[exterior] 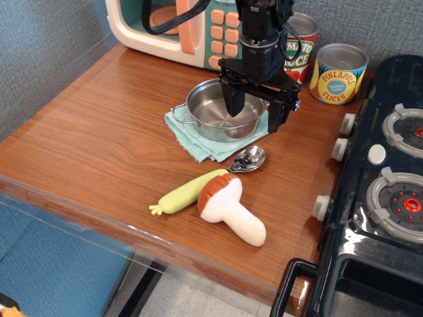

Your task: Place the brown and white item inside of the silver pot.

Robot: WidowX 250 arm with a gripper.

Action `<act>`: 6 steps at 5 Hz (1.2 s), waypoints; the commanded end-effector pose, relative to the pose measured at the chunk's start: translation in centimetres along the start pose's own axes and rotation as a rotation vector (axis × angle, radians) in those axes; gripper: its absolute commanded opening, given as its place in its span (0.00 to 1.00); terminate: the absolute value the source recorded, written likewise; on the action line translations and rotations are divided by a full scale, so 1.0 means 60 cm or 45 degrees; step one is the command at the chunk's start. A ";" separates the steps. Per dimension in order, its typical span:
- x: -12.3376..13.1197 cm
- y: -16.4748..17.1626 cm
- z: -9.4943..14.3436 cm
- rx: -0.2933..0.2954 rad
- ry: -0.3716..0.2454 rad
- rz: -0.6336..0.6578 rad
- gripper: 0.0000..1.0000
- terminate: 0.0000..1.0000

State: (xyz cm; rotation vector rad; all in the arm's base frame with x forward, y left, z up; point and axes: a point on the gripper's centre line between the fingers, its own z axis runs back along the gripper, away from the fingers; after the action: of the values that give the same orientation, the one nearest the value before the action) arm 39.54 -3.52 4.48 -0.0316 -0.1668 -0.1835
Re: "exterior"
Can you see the silver metal pot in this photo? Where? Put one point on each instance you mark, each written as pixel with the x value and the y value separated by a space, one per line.
pixel 204 110

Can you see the brown and white plush mushroom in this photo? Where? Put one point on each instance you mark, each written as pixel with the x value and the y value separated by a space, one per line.
pixel 219 201

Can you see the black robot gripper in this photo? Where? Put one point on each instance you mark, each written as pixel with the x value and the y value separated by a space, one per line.
pixel 260 72

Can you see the toy microwave oven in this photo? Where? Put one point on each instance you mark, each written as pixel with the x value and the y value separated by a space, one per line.
pixel 202 41

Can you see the teal folded cloth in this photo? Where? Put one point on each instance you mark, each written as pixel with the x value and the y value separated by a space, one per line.
pixel 201 148

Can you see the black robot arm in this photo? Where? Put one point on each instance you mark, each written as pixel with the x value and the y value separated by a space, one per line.
pixel 260 20

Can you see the pineapple slices can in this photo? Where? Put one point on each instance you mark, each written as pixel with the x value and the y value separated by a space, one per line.
pixel 338 73

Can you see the black toy stove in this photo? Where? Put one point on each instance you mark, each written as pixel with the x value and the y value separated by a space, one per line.
pixel 370 248

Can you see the tomato sauce can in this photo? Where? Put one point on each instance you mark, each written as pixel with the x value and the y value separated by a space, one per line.
pixel 300 46

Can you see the orange object at corner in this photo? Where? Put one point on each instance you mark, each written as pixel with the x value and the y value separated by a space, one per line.
pixel 9 307

